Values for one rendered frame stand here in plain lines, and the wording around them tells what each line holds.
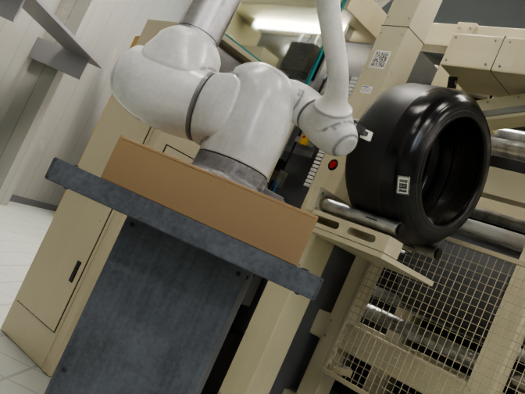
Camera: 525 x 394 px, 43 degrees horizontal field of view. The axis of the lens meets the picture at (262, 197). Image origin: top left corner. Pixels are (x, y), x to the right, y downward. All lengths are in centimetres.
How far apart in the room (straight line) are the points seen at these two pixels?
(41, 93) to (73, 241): 467
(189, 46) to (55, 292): 123
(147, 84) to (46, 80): 563
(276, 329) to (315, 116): 101
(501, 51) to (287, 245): 177
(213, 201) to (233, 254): 12
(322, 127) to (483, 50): 120
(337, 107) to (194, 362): 79
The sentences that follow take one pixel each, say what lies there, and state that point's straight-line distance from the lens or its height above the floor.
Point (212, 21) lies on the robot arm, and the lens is 148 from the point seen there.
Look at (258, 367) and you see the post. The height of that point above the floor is 26.
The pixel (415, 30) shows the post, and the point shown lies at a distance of 272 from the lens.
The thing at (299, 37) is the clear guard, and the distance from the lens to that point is 263.
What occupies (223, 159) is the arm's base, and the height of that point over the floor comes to 78.
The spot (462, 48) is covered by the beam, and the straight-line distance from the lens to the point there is 285.
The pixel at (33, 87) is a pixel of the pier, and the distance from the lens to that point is 703.
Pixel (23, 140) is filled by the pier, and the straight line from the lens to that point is 695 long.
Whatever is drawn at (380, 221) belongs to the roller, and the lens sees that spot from 226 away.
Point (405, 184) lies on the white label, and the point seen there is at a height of 103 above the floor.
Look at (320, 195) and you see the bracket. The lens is 241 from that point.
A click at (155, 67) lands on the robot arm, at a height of 90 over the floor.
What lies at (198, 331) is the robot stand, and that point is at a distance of 124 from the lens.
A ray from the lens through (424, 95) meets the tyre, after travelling 230.
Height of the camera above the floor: 65
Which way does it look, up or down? 4 degrees up
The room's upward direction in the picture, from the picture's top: 24 degrees clockwise
